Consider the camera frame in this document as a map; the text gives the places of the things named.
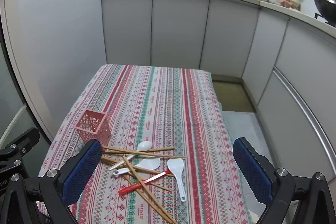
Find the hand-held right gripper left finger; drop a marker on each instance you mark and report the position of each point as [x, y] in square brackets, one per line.
[81, 174]

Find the grey kitchen cabinets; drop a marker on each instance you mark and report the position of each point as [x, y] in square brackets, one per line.
[178, 29]

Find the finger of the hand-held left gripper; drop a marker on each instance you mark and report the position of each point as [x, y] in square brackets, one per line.
[25, 138]

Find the bunch of wooden chopsticks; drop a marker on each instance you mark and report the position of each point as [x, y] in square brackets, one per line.
[168, 156]

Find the gas stove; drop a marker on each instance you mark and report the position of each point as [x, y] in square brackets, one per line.
[326, 20]

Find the pink lattice utensil holder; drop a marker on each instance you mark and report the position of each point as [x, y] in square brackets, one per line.
[92, 125]

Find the white door frame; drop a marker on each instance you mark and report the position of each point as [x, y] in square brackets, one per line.
[23, 69]

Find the small countertop containers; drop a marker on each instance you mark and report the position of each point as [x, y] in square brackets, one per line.
[290, 3]

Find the white soup spoon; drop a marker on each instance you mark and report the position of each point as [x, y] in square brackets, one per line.
[145, 146]

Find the white plastic rice paddle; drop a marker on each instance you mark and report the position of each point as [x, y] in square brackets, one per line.
[175, 166]
[151, 163]

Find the black wok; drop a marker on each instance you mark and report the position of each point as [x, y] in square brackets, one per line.
[325, 3]

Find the striped patterned tablecloth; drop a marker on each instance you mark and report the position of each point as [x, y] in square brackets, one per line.
[162, 108]

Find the brown floor mat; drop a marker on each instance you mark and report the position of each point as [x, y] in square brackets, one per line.
[231, 96]

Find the red plastic spoon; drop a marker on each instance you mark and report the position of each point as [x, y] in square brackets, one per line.
[128, 188]

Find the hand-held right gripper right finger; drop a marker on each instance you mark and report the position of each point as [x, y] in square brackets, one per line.
[252, 174]

